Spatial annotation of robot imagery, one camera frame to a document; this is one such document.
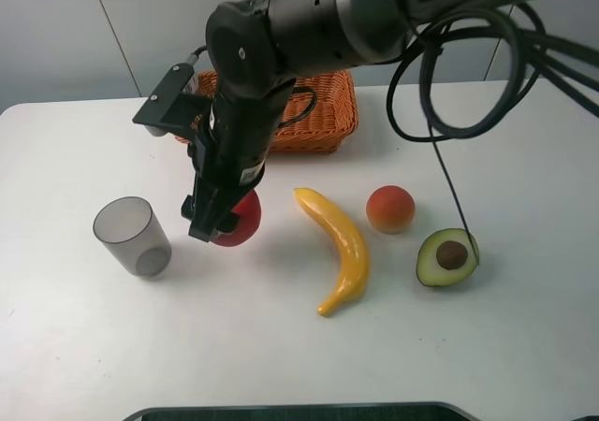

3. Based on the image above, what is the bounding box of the halved avocado with pit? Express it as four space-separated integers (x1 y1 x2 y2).
416 228 479 287

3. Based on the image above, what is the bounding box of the grey translucent plastic cup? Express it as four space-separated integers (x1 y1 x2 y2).
93 196 172 278

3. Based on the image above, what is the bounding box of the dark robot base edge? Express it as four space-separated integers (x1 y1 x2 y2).
126 403 474 421

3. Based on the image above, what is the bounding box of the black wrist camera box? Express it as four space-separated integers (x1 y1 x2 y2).
133 63 212 142

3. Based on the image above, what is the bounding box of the yellow banana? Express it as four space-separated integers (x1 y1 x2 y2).
294 187 371 317

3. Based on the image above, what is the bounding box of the orange peach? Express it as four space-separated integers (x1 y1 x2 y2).
366 185 416 234

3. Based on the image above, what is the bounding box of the red apple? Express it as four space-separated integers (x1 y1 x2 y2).
212 190 261 247

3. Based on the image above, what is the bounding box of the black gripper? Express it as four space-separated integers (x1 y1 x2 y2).
181 81 293 242

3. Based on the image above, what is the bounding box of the orange wicker basket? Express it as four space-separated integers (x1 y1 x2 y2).
174 68 360 155

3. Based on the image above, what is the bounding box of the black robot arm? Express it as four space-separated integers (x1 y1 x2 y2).
182 0 598 241

